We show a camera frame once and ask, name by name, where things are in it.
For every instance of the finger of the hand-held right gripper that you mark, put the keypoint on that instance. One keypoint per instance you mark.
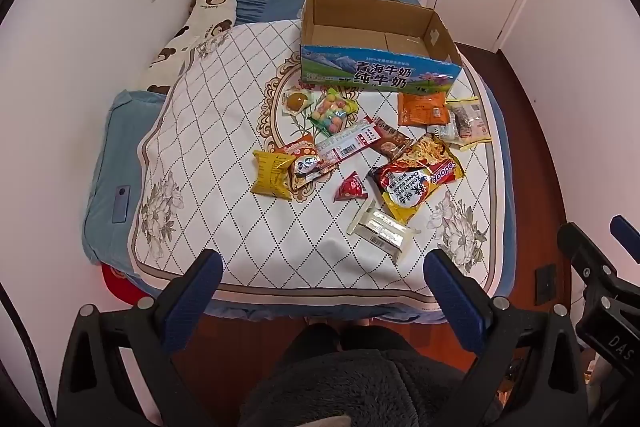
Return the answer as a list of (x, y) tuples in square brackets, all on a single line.
[(627, 234), (585, 249)]

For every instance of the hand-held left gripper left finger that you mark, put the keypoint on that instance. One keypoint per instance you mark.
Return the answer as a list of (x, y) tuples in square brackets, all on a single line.
[(196, 302)]

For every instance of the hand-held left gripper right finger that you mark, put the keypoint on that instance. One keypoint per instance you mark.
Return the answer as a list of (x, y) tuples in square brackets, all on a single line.
[(454, 302)]

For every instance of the beige snack packet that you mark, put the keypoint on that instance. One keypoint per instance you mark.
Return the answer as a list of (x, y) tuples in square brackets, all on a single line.
[(382, 229)]

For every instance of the yellow snack packet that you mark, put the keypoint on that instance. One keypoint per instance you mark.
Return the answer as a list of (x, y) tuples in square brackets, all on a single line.
[(270, 174)]

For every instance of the printed cardboard box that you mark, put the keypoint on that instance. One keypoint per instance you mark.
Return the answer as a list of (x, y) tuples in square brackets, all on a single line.
[(380, 74)]

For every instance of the red cloth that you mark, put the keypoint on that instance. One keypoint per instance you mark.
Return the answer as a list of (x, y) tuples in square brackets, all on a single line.
[(117, 284)]

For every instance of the white quilted bedspread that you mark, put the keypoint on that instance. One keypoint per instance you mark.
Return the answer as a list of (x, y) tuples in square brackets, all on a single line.
[(225, 217)]

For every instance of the small blue device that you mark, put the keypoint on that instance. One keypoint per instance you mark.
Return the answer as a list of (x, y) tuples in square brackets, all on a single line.
[(121, 205)]

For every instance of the person's dark fleece clothing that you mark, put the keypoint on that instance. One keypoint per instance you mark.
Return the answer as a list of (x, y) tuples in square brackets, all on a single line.
[(360, 387)]

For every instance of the red and yellow noodle packet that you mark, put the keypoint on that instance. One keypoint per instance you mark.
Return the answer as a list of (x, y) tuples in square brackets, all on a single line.
[(410, 179)]

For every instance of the red triangular packet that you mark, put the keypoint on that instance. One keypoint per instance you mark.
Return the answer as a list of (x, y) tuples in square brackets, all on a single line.
[(351, 188)]

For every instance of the small white packet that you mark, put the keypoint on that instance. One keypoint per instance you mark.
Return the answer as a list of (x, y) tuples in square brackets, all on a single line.
[(442, 133)]

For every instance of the brown snack packet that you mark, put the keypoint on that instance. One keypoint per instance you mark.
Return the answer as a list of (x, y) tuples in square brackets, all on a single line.
[(393, 139)]

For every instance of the clear packet with yellow edge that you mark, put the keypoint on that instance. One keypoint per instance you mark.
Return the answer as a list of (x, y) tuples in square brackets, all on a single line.
[(470, 119)]

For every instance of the blue folded quilt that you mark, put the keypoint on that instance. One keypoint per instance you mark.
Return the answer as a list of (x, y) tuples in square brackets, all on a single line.
[(112, 147)]

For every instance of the red-orange panda snack packet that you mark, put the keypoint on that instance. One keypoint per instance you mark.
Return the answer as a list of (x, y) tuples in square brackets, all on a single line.
[(306, 157)]

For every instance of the long white red-label packet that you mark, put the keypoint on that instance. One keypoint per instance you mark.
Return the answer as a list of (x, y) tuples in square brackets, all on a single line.
[(346, 146)]

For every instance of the orange snack packet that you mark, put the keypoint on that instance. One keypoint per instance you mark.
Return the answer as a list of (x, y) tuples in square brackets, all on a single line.
[(421, 109)]

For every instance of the clear packet with yellow ball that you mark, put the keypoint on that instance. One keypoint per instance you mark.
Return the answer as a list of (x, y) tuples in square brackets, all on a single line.
[(296, 101)]

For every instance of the clear bag of colourful candies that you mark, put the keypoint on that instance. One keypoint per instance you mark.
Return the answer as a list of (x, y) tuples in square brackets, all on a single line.
[(332, 112)]

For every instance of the bear print pillow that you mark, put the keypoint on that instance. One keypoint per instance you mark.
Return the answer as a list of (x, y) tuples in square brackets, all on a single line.
[(210, 7)]

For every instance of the blue ruffled pillow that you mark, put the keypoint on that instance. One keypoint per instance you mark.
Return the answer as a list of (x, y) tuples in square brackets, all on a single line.
[(270, 2)]

